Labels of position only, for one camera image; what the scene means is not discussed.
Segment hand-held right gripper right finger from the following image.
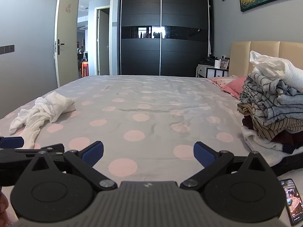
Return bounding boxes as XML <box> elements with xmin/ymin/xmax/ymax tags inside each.
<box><xmin>180</xmin><ymin>141</ymin><xmax>277</xmax><ymax>191</ymax></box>

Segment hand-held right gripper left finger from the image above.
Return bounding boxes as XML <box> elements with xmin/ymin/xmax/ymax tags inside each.
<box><xmin>22</xmin><ymin>141</ymin><xmax>118</xmax><ymax>191</ymax></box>

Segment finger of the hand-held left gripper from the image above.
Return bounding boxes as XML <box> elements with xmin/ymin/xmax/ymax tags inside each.
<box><xmin>0</xmin><ymin>144</ymin><xmax>65</xmax><ymax>187</ymax></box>
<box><xmin>0</xmin><ymin>136</ymin><xmax>25</xmax><ymax>149</ymax></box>

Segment white crinkle long-sleeve top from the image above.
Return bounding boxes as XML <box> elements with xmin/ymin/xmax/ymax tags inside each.
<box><xmin>9</xmin><ymin>91</ymin><xmax>76</xmax><ymax>149</ymax></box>

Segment person's left hand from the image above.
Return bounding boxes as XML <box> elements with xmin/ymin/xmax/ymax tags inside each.
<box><xmin>0</xmin><ymin>191</ymin><xmax>10</xmax><ymax>218</ymax></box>

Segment white folded towel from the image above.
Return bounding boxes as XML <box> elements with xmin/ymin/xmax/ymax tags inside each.
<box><xmin>241</xmin><ymin>126</ymin><xmax>303</xmax><ymax>166</ymax></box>

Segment beige striped folded garment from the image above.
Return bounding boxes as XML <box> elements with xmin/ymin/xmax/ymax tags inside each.
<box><xmin>237</xmin><ymin>103</ymin><xmax>303</xmax><ymax>139</ymax></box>

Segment grey pink-dotted bedsheet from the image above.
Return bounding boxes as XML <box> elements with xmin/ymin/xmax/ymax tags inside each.
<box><xmin>0</xmin><ymin>74</ymin><xmax>294</xmax><ymax>227</ymax></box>

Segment plain pink pillow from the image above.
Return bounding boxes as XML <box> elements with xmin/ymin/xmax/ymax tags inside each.
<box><xmin>221</xmin><ymin>76</ymin><xmax>248</xmax><ymax>99</ymax></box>

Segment pink dotted pillow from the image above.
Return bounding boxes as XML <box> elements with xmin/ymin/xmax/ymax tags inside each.
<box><xmin>207</xmin><ymin>75</ymin><xmax>240</xmax><ymax>88</ymax></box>

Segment white nightstand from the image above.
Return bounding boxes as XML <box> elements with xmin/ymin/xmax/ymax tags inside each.
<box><xmin>196</xmin><ymin>64</ymin><xmax>230</xmax><ymax>78</ymax></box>

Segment orange stool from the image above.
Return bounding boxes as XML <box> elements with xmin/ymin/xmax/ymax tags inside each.
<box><xmin>80</xmin><ymin>61</ymin><xmax>89</xmax><ymax>77</ymax></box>

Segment maroon folded garment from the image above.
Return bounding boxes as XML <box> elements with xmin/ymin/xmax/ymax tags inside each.
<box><xmin>242</xmin><ymin>115</ymin><xmax>303</xmax><ymax>147</ymax></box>

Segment dark cloth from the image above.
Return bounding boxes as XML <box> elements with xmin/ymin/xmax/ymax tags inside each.
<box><xmin>271</xmin><ymin>147</ymin><xmax>303</xmax><ymax>177</ymax></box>

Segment cream room door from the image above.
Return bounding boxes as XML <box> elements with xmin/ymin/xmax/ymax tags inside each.
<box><xmin>54</xmin><ymin>0</ymin><xmax>79</xmax><ymax>87</ymax></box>

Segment smartphone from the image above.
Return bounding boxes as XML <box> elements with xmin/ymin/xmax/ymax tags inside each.
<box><xmin>279</xmin><ymin>178</ymin><xmax>303</xmax><ymax>226</ymax></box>

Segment beige padded headboard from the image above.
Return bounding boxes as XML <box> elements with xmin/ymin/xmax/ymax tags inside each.
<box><xmin>228</xmin><ymin>41</ymin><xmax>303</xmax><ymax>77</ymax></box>

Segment black sliding-door wardrobe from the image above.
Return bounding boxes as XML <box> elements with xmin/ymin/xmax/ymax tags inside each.
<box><xmin>118</xmin><ymin>0</ymin><xmax>215</xmax><ymax>77</ymax></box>

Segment grey hallway door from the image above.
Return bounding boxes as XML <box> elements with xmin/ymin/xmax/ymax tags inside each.
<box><xmin>96</xmin><ymin>8</ymin><xmax>110</xmax><ymax>76</ymax></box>

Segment white folded sweater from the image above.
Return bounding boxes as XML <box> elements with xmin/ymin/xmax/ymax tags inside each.
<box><xmin>250</xmin><ymin>51</ymin><xmax>303</xmax><ymax>93</ymax></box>

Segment grey wall switch panel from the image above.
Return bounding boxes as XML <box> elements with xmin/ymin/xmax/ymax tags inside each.
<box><xmin>0</xmin><ymin>44</ymin><xmax>15</xmax><ymax>54</ymax></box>

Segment black tangled cords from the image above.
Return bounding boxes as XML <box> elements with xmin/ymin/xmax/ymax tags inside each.
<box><xmin>200</xmin><ymin>55</ymin><xmax>219</xmax><ymax>66</ymax></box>

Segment black door handle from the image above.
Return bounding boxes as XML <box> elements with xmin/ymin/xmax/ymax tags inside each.
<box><xmin>55</xmin><ymin>40</ymin><xmax>65</xmax><ymax>54</ymax></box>

